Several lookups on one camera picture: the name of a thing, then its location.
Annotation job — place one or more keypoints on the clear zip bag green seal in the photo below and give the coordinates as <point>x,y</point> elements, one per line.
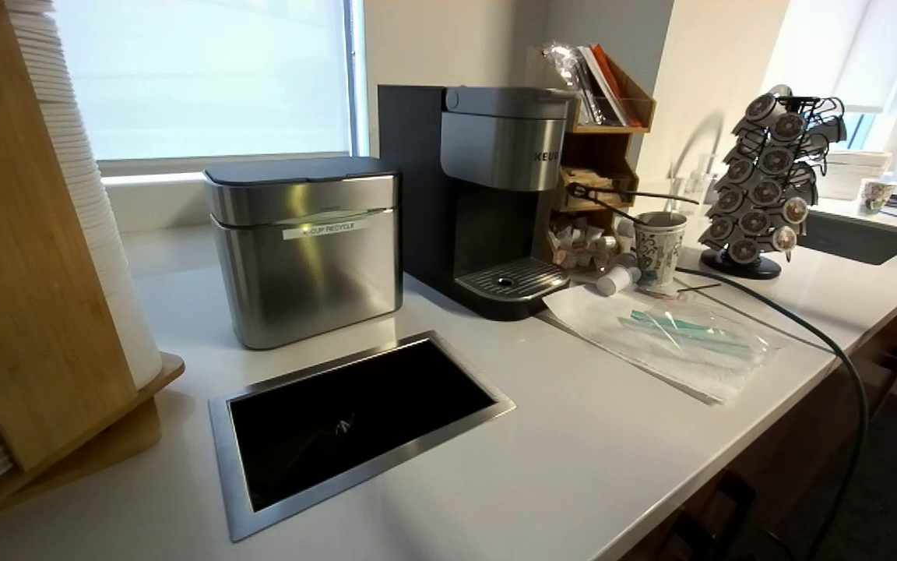
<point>677,344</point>

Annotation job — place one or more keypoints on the white creamer cup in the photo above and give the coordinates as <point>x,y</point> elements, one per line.
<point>614,283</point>

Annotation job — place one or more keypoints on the brown lid coffee pod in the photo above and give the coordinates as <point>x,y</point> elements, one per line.
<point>765,192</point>
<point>776,161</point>
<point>754,223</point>
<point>747,249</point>
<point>788,127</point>
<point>728,200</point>
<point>760,108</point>
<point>737,169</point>

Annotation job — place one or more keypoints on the bright window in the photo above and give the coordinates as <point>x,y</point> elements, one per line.
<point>209,81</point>

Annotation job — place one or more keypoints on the stainless steel bin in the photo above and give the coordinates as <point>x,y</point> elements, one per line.
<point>302,269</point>

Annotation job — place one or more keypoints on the patterned paper cup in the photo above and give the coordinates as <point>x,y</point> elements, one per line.
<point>876,196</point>
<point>658,254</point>

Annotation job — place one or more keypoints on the orange white paper packet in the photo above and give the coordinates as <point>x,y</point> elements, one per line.
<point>610,89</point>

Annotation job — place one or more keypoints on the wooden lid stand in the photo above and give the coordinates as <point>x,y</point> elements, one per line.
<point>22,228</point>

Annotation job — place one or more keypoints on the black silver coffee machine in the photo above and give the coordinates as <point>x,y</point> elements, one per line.
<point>469,208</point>

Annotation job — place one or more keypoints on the dark wooden cabinet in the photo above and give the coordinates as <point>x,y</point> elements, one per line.
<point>760,486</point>

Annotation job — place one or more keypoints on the black stirrers bundle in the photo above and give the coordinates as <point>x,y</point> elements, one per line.
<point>605,205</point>

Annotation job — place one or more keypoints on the white container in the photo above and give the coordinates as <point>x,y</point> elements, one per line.
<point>856,173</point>

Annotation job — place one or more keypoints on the small creamer cup heap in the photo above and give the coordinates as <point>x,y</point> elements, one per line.
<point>587,249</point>

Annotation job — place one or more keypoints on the steel sink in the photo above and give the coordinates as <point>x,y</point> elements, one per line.
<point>857,239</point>

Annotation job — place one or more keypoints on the wooden condiment organizer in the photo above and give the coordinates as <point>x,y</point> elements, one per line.
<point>605,158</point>

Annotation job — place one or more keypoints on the steel framed counter chute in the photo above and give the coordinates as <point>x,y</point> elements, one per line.
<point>365,415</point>

